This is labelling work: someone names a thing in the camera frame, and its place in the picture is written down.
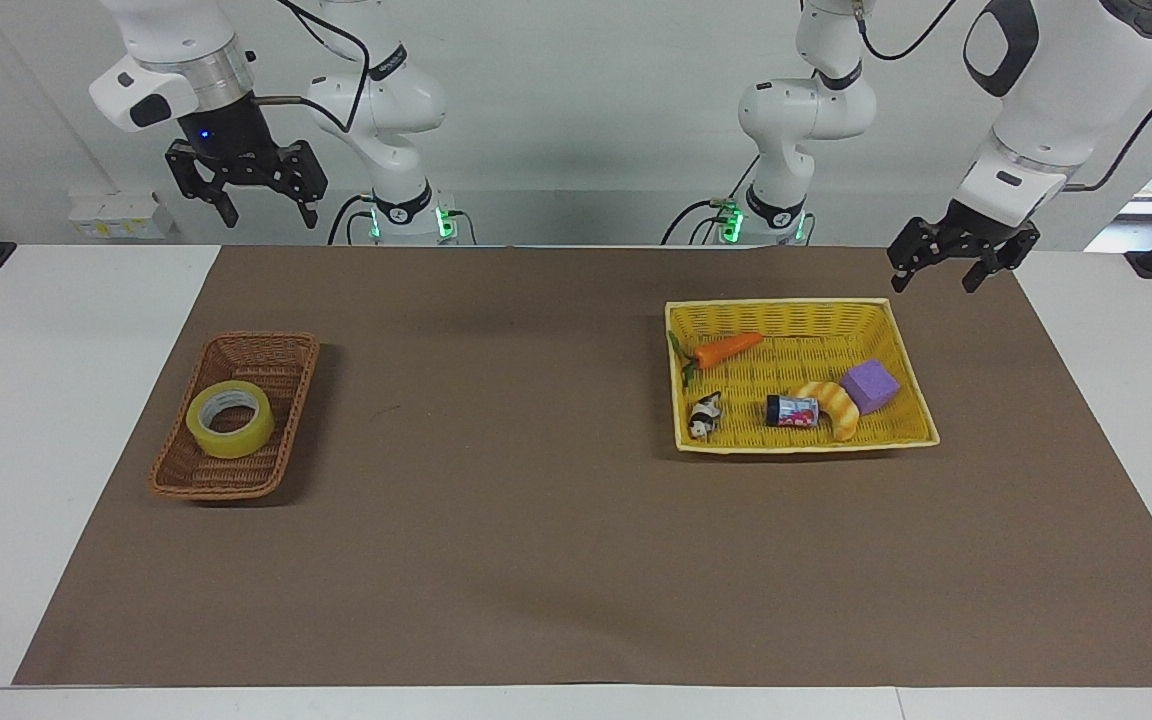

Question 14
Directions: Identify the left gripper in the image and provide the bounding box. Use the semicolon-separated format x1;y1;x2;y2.
886;199;1042;295

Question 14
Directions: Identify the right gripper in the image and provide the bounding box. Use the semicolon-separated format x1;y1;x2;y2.
165;92;330;230

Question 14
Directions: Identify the yellow woven basket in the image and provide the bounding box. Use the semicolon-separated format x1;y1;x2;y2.
664;297;941;457

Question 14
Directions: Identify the brown wicker basket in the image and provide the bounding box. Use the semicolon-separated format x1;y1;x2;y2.
147;331;322;502

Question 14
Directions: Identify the yellow tape roll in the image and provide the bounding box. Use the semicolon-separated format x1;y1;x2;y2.
185;379;276;460

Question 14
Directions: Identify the white box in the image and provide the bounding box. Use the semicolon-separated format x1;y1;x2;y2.
67;189;178;242

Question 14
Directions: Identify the purple block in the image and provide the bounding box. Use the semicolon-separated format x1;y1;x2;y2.
840;359;903;417

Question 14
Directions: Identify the striped orange toy bread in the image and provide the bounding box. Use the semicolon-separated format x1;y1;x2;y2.
795;380;861;443

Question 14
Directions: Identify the small black can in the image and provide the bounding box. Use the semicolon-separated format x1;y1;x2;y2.
764;393;822;430

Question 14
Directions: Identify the orange toy carrot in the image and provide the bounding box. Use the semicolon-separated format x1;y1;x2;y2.
668;330;766;390

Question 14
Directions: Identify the black and white toy figure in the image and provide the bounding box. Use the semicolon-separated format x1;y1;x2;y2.
687;391;725;442

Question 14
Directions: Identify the black cable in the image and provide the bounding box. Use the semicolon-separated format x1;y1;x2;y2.
855;0;960;63
1064;45;1152;193
327;193;378;247
254;0;374;135
662;198;739;247

